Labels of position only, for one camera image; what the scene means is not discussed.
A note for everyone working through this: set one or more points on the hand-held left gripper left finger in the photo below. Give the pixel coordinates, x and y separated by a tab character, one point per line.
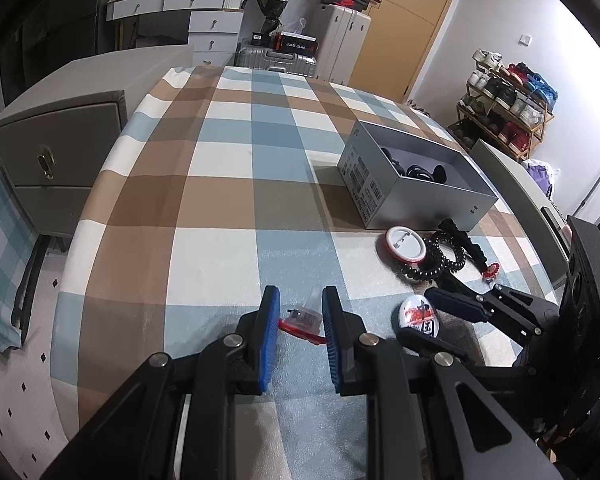
268	345

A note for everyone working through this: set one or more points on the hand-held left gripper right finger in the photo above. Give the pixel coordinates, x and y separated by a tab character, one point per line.
331	350

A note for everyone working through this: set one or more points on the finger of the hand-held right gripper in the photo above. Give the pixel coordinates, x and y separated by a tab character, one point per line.
455	304
416	343

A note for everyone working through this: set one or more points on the red printed pin badge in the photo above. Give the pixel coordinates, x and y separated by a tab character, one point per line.
417	316

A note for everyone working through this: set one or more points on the black headband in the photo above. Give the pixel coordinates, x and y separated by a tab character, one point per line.
467	242

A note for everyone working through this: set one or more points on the white red pin badge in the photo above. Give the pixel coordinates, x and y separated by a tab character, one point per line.
404	247

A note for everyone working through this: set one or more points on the grey cardboard box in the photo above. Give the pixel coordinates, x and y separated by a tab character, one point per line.
410	200

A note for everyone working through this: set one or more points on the person's right forearm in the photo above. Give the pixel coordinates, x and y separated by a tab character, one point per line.
595	445

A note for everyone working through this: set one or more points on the black phone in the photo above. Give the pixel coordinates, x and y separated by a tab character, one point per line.
553	216

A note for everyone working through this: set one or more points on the grey bedside cabinet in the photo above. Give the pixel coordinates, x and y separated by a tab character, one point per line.
520	195

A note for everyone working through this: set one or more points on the black hair scrunchie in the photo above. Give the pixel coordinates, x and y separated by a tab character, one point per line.
427	174

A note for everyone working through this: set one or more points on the purple bag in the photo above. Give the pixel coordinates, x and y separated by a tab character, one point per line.
542	175

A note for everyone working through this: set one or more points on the black hair claw clip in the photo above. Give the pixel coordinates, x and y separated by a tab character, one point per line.
392	160

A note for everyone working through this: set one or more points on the wooden shoe rack with shoes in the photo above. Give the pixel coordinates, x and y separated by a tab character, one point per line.
510	100

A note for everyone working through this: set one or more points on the black metal bar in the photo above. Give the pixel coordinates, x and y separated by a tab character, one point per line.
25	290

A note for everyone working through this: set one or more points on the blue checked cloth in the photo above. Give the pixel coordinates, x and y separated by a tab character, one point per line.
5	250

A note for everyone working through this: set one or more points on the grey drawer cabinet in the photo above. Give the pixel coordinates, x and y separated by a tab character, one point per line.
55	160

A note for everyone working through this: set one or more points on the silver suitcase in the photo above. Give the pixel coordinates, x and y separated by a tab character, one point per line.
275	62

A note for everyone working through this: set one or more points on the beige suitcase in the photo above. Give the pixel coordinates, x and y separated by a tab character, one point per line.
340	45

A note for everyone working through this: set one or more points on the wooden door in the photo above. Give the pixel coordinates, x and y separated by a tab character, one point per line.
410	20

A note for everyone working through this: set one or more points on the black red flat box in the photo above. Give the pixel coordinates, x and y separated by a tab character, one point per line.
297	44

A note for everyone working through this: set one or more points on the small black box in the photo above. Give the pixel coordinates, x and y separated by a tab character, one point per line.
261	38

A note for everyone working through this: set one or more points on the clear plastic bag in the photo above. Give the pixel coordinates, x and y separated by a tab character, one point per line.
296	26

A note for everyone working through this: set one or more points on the grey cloth heap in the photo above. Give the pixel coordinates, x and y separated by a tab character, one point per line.
160	42

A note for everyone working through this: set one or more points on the black red shoe box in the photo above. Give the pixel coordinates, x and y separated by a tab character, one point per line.
345	1

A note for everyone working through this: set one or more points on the black wrapped bouquet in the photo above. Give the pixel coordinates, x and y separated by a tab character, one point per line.
270	10

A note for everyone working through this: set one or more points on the white vanity desk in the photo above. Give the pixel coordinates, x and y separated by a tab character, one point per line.
205	15

